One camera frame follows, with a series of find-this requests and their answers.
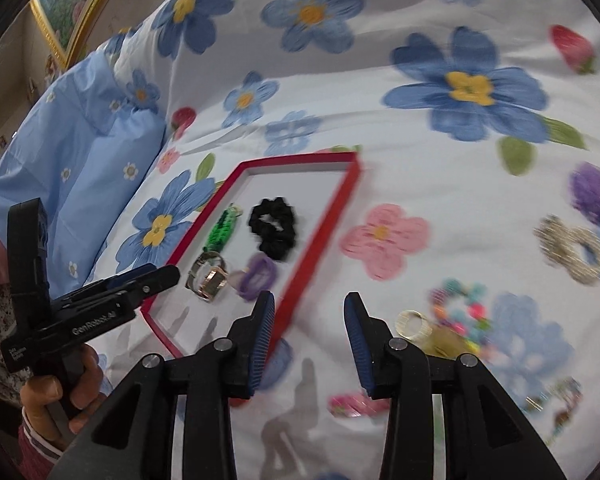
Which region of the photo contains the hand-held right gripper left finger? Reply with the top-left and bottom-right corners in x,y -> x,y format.
62,290 -> 281,480

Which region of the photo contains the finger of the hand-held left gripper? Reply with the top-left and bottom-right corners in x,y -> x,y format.
82,265 -> 156,295
55,266 -> 181,311

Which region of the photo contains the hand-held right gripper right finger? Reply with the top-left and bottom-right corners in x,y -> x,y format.
343,291 -> 568,480

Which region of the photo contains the amber hair clip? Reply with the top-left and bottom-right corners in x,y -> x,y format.
420,327 -> 466,358

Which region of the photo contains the colourful bead bracelet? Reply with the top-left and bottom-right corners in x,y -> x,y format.
430,280 -> 493,356

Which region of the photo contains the red jewelry tray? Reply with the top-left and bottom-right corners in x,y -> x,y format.
140,151 -> 363,358

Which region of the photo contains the multicolour beaded chain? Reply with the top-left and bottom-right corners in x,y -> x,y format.
525,377 -> 583,441

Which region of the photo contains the person's left forearm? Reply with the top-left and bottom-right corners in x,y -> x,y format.
17,410 -> 76,466

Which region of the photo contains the person's left hand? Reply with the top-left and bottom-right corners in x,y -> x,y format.
20,345 -> 108,441

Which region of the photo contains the purple hair clip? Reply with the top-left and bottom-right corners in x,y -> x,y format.
237,253 -> 278,302

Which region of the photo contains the black scrunchie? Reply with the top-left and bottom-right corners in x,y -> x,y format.
248,197 -> 298,261

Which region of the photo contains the light blue pillow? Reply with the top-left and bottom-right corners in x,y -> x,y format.
0,52 -> 168,286

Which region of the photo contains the floral bedsheet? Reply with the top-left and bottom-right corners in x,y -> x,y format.
80,0 -> 600,480

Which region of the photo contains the beige glitter scrunchie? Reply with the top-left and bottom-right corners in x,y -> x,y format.
534,216 -> 600,286

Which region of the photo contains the gold framed painting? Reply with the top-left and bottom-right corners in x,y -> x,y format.
29,0 -> 131,68

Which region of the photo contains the purple scrunchie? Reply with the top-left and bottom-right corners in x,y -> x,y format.
569,162 -> 600,241

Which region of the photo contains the clear plastic ring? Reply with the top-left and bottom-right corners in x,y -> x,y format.
396,310 -> 433,348

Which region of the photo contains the green braided bracelet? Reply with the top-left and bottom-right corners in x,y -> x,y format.
202,204 -> 243,253

